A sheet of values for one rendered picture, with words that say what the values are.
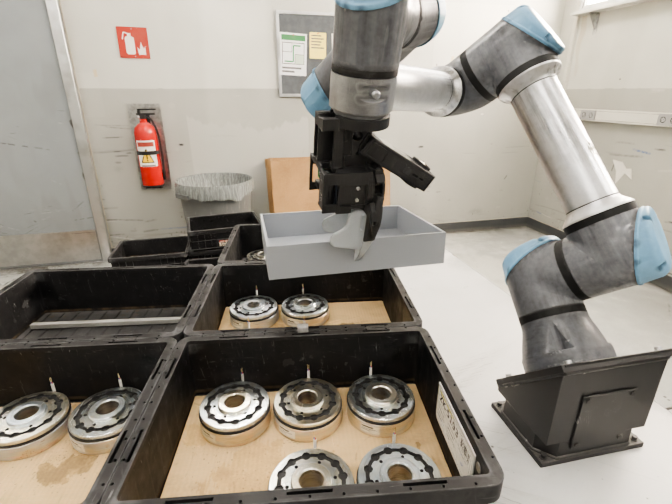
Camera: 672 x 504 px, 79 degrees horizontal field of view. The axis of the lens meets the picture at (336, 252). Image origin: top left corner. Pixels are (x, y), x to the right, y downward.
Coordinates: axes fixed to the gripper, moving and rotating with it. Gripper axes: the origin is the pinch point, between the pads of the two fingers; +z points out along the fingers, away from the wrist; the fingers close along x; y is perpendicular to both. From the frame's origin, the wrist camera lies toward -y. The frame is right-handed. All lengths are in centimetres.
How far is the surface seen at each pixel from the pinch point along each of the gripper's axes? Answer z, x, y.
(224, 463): 21.8, 15.0, 22.2
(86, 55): 27, -304, 95
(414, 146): 91, -273, -157
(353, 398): 19.5, 11.0, 2.8
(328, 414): 19.0, 13.0, 7.3
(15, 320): 29, -29, 61
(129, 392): 22.4, -0.2, 35.5
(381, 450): 17.1, 20.9, 2.5
